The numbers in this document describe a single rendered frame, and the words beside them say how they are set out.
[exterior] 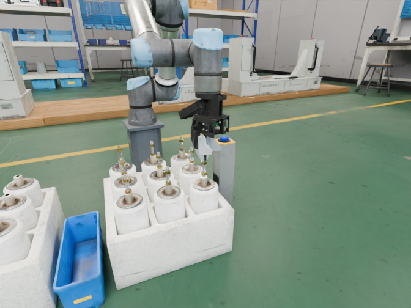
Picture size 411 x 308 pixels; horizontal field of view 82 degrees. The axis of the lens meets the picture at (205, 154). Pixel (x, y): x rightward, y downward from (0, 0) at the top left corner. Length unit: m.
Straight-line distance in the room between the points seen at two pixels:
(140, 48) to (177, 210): 0.46
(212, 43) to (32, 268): 0.70
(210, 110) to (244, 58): 2.70
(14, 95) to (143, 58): 2.21
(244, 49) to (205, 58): 2.69
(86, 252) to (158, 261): 0.30
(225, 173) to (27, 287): 0.72
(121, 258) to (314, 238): 0.69
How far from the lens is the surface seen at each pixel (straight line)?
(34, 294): 0.83
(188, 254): 0.83
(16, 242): 0.78
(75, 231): 1.01
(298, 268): 0.91
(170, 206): 0.73
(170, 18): 1.07
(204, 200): 0.76
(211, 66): 0.63
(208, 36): 0.62
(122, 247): 0.74
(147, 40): 0.70
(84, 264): 0.95
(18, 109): 2.77
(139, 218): 0.73
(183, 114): 0.73
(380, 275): 1.01
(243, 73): 3.34
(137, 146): 1.28
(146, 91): 1.24
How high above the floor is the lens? 0.66
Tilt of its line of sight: 24 degrees down
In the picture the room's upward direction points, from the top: straight up
